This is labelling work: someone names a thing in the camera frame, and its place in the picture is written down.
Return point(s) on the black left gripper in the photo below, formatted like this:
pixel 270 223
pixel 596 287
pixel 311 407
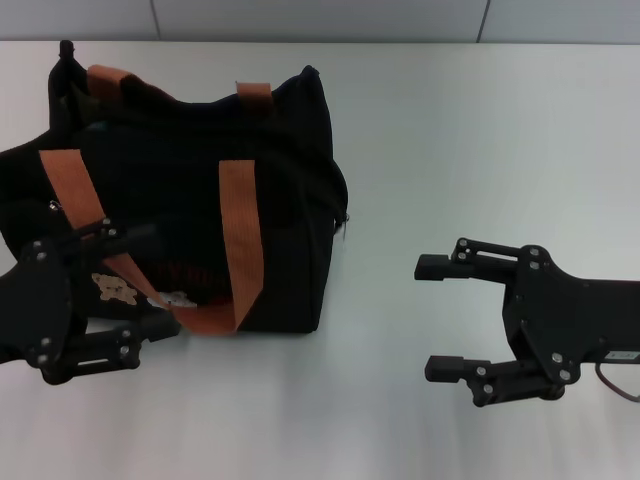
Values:
pixel 35 310

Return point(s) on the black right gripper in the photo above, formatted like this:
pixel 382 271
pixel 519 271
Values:
pixel 565 320

